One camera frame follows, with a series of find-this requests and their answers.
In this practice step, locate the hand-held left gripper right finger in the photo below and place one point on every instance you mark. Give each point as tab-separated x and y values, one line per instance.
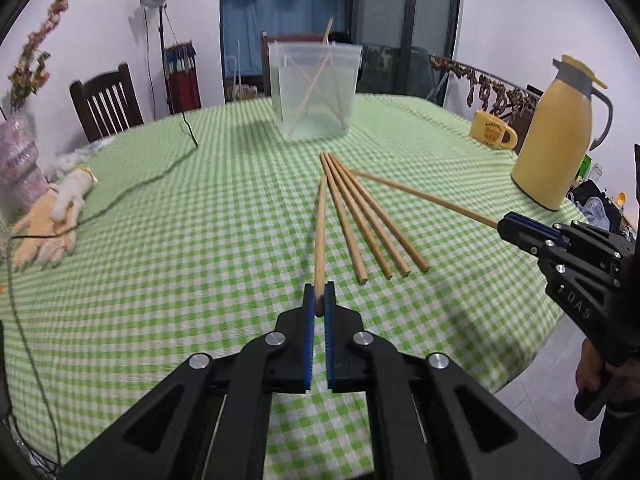
330	340

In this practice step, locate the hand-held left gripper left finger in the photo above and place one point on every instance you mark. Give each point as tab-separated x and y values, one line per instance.
309	340

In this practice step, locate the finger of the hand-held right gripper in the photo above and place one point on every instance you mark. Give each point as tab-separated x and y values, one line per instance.
590	245
525	240

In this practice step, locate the light wooden chopstick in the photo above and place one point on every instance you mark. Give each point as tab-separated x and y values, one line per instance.
425	197
357	215
367	214
325	32
342	217
379	211
329	110
321	240

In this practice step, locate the clear plastic container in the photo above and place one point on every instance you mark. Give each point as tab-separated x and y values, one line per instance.
300	115

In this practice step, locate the person's right hand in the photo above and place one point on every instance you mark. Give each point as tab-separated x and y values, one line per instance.
590	372

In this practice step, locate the grey plastic bag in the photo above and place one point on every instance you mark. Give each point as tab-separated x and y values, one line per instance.
595	210

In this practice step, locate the green paper bag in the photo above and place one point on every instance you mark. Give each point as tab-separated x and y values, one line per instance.
584	167

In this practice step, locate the yellow thermos jug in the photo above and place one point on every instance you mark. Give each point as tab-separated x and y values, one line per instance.
550	150

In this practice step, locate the yellow mug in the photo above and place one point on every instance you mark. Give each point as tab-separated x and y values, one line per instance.
490	130

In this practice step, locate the hanging dried sausages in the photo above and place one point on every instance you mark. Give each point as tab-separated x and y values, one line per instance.
487	92

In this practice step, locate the white floor rack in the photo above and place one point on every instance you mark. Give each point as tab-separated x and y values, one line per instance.
240	85

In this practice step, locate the sliding glass door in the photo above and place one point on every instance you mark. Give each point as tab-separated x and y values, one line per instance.
400	5

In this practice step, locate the white knitted work glove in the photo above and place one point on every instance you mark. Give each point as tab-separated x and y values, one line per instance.
75	187

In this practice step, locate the white plastic packaging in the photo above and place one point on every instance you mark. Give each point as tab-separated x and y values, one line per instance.
85	152

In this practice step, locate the blue curtain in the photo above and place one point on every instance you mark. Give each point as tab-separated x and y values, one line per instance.
250	15

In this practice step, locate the pink mottled vase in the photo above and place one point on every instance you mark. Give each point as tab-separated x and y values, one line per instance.
20	170

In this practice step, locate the dried rose bouquet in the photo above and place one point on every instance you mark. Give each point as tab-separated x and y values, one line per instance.
32	60

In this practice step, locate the metal drying rail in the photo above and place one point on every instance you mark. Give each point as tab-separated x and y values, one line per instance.
500	77

